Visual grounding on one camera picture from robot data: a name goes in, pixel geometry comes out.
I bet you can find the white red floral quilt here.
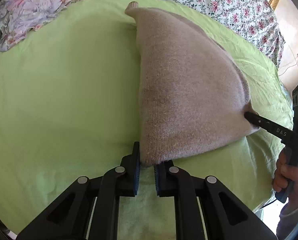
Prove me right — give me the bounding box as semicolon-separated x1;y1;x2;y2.
166;0;285;65

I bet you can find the right hand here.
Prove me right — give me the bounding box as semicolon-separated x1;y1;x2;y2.
273;150;298;210

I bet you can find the light green bed sheet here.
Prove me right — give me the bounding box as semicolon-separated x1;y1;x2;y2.
0;0;293;233

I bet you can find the purple pink floral pillow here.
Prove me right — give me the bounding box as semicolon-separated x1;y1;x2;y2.
0;0;80;51

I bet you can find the beige knitted sweater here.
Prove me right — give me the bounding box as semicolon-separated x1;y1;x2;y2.
125;2;257;166

